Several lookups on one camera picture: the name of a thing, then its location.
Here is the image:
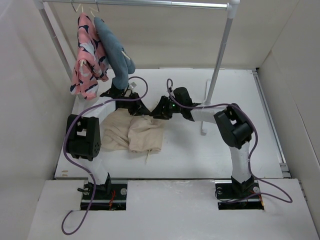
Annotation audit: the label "pink patterned shorts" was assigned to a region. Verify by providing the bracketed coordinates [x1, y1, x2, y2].
[70, 13, 109, 100]

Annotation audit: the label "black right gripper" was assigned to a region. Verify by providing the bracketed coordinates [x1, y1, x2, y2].
[151, 95, 184, 120]

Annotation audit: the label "blue denim shorts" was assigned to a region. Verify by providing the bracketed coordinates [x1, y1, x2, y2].
[93, 17, 136, 90]

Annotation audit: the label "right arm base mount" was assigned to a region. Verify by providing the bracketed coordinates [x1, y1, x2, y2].
[214, 181, 265, 210]

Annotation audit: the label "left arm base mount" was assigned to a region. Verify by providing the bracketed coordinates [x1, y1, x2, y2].
[77, 180, 128, 211]

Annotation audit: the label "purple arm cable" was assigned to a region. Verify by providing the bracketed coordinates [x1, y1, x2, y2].
[61, 76, 149, 236]
[166, 78, 294, 205]

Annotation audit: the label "beige trousers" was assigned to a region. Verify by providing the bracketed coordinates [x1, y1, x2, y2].
[101, 108, 165, 153]

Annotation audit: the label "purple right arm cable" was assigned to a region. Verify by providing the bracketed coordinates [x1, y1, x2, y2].
[166, 78, 294, 205]

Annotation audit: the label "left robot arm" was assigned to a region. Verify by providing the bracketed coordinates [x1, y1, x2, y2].
[62, 90, 150, 199]

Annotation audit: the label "metal clothes rack frame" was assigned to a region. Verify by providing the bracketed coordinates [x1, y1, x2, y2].
[32, 0, 242, 136]

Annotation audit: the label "wooden hanger with pink shorts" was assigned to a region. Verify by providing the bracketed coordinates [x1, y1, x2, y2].
[71, 1, 96, 70]

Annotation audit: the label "wooden hanger with denim shorts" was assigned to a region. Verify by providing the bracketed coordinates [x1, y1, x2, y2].
[88, 1, 132, 61]

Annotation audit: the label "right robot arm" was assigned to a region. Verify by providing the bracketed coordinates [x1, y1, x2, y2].
[150, 87, 255, 199]

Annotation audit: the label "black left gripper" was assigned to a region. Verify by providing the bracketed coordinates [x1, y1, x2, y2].
[120, 91, 151, 117]

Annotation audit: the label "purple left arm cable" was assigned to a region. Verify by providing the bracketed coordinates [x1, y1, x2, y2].
[61, 76, 149, 236]

